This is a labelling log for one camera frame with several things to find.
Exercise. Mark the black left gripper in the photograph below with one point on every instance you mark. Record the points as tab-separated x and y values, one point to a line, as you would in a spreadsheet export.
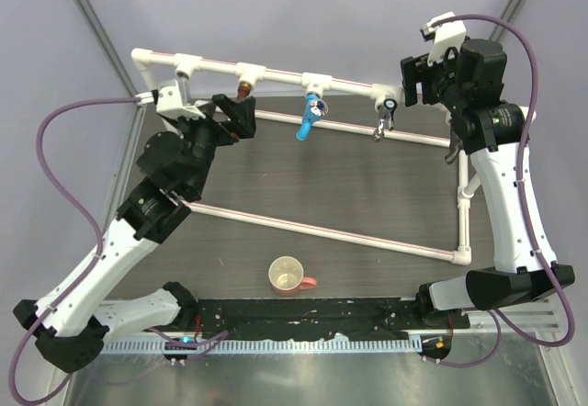
241	111

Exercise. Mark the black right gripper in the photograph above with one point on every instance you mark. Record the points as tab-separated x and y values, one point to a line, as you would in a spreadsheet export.
415	72

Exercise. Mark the brown faucet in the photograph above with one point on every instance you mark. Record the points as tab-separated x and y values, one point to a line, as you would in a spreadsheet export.
244	90

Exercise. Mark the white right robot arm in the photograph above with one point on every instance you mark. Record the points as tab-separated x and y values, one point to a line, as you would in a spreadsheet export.
468	82

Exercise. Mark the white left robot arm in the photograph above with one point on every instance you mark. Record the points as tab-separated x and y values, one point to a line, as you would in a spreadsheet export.
69	325

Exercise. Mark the chrome faucet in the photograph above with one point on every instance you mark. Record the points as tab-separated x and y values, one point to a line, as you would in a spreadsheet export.
385	110

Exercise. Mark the blue plastic faucet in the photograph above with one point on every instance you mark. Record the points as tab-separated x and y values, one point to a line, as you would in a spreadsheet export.
316	109

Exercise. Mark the dark bronze lever faucet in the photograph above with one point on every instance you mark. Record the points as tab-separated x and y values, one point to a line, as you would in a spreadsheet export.
456	144

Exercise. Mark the pink mug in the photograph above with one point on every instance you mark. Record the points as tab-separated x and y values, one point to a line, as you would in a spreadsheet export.
287	276

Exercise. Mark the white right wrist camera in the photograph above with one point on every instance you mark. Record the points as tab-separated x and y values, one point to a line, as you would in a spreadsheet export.
443	37

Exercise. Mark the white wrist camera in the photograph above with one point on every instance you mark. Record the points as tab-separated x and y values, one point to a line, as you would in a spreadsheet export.
443	37
171	100

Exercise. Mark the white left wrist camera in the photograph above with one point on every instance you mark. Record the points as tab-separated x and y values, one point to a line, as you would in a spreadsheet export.
171	100

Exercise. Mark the slotted cable duct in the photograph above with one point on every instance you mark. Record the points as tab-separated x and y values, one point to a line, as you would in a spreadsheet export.
154	345

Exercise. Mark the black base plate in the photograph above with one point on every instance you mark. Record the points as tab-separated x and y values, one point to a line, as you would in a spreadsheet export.
313	319

